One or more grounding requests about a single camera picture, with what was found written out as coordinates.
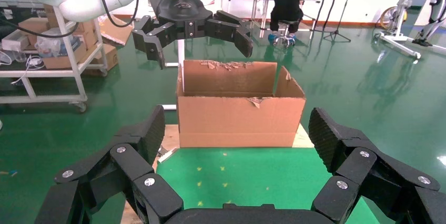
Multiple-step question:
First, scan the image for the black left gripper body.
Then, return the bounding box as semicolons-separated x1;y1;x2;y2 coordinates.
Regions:
149;0;214;40

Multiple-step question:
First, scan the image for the metal bracket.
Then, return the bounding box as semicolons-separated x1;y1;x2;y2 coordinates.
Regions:
157;147;180;164

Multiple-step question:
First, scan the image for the large open cardboard carton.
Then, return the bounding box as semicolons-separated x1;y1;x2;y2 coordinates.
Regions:
176;59;307;149

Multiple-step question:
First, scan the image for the black microphone tripod stand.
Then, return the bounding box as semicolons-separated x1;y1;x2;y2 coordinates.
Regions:
322;0;360;44

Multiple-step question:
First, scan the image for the black curved pole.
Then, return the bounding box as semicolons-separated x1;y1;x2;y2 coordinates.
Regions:
324;0;338;32
312;0;328;32

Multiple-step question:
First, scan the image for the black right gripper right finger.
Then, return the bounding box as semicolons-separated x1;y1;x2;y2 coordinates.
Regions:
308;107;446;224

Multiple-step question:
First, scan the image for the black and white robot stand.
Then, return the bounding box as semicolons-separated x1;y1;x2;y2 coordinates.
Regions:
412;0;446;48

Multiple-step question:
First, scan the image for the white charger cable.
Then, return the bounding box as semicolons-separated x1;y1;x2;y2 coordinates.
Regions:
0;49;46;85

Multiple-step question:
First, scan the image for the white carton box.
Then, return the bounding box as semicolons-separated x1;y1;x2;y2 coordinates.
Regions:
2;29;32;52

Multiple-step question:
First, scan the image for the medium brown cardboard box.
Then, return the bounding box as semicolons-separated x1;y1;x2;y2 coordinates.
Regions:
18;17;49;46

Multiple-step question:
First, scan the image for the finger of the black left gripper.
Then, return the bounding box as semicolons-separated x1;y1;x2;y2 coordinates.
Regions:
131;15;176;70
204;9;254;59

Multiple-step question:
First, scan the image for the small plain cardboard box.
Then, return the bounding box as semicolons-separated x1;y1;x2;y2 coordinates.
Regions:
80;29;98;49

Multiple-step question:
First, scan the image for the black looped cable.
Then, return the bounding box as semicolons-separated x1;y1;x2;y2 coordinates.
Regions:
86;0;139;29

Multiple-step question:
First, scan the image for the white wheeled shelf rack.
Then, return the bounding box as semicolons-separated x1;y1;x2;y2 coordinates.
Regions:
0;0;109;114

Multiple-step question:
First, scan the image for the clear plastic bag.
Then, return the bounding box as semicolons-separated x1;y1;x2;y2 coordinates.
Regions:
35;27;83;58

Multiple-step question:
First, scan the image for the flat wide cardboard box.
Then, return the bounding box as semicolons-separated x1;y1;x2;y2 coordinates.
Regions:
42;39;89;70

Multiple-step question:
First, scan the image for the cardboard box with label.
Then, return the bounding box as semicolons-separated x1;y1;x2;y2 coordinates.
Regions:
83;43;119;77

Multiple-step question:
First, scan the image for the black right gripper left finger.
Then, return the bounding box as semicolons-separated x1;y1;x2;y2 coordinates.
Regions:
35;105;184;224

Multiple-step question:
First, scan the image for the white machine frame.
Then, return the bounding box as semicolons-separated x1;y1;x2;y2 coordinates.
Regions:
373;0;432;60

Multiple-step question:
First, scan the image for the yellow wheel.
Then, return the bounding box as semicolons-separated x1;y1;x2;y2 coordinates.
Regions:
380;6;408;30

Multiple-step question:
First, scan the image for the wheeled metal stool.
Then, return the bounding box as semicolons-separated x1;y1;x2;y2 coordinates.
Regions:
272;19;297;48

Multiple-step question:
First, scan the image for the flattened cardboard sheet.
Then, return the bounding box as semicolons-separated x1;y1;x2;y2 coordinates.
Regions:
98;14;134;46

